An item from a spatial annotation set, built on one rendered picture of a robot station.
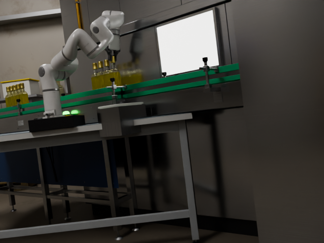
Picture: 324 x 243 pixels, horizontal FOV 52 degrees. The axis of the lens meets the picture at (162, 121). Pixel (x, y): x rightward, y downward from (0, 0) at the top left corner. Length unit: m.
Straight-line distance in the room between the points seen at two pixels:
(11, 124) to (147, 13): 1.46
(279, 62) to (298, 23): 0.16
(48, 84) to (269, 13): 1.23
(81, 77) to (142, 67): 0.66
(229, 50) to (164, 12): 0.51
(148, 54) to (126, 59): 0.19
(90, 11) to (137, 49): 0.57
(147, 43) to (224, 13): 0.55
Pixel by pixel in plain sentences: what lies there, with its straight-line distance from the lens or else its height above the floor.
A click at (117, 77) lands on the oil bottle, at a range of 2.24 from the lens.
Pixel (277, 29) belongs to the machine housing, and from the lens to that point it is 1.47.
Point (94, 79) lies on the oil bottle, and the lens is 2.36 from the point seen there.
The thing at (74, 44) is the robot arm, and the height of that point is 1.18.
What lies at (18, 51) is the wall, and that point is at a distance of 5.68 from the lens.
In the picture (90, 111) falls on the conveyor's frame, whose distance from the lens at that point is 2.21.
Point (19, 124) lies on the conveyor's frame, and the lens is 2.91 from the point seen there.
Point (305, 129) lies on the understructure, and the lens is 1.43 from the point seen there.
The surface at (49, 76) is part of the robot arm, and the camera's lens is 2.02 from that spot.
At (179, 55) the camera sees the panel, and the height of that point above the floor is 1.10.
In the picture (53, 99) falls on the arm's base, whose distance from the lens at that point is 2.01.
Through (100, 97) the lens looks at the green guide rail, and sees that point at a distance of 2.16.
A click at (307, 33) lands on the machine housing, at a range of 1.44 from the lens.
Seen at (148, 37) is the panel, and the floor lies 1.26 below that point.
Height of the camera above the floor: 0.77
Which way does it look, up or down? 2 degrees down
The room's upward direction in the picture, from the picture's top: 7 degrees counter-clockwise
